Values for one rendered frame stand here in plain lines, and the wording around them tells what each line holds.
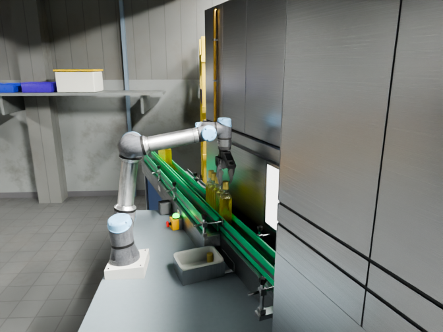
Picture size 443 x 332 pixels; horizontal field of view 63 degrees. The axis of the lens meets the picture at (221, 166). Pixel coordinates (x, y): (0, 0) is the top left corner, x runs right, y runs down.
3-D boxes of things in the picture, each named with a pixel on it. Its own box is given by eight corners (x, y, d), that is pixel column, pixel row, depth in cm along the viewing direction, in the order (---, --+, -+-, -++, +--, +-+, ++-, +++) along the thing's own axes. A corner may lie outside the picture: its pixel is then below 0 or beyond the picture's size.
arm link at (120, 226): (108, 248, 178) (104, 222, 174) (113, 236, 191) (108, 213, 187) (133, 245, 179) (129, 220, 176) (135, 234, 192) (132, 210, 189)
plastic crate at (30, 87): (60, 91, 436) (59, 81, 433) (52, 92, 413) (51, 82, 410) (30, 91, 434) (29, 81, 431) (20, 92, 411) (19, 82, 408)
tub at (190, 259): (225, 275, 181) (225, 259, 178) (182, 285, 172) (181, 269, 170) (212, 259, 196) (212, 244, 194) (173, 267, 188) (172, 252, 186)
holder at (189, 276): (235, 273, 183) (235, 259, 181) (182, 286, 173) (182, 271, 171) (221, 257, 198) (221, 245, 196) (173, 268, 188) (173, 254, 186)
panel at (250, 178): (320, 262, 150) (326, 184, 141) (314, 263, 149) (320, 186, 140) (231, 193, 230) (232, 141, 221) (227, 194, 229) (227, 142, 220)
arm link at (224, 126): (215, 116, 193) (230, 116, 194) (215, 137, 196) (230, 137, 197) (217, 119, 185) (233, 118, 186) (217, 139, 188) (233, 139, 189)
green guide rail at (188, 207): (206, 233, 197) (206, 219, 195) (204, 233, 197) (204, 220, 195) (144, 159, 353) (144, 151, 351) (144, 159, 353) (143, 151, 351)
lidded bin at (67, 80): (105, 90, 446) (103, 69, 439) (96, 92, 409) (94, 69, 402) (66, 90, 443) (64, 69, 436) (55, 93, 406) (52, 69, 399)
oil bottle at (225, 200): (232, 229, 203) (232, 193, 197) (222, 230, 201) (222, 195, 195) (228, 225, 208) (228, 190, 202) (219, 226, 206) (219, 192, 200)
